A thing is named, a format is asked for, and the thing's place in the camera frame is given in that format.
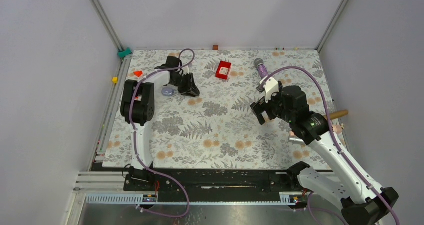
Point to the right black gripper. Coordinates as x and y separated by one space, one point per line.
258 109

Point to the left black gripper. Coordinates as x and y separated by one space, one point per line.
189 89

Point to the lavender earbud charging case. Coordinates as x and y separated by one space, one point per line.
167 92

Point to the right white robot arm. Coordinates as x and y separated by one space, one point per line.
361 199

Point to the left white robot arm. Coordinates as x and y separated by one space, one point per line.
138 109

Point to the floral patterned mat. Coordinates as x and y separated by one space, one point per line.
218 130

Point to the red open box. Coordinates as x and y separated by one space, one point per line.
223 70

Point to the purple glitter microphone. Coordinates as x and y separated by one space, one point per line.
261 68

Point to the silver metal cylinder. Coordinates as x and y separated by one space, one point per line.
296 140

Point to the orange triangular block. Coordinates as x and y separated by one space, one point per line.
138 73

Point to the teal block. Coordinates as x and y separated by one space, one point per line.
124 53

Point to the pink cylinder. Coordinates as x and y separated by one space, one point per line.
337 128

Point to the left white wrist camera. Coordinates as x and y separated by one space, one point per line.
184 71

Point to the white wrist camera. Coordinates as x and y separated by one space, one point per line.
184 71
270 88

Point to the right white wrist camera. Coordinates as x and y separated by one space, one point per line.
270 88

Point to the wooden handle stick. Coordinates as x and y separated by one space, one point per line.
338 114

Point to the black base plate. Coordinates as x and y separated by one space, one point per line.
212 185

